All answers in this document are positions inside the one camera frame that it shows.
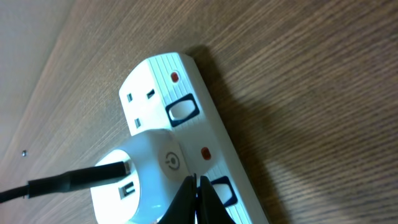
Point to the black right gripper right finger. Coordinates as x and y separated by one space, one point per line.
210 209

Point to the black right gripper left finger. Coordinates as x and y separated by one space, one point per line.
182 208

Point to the white charger adapter plug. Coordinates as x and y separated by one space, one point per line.
157 167

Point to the white power extension socket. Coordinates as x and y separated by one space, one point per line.
167 91

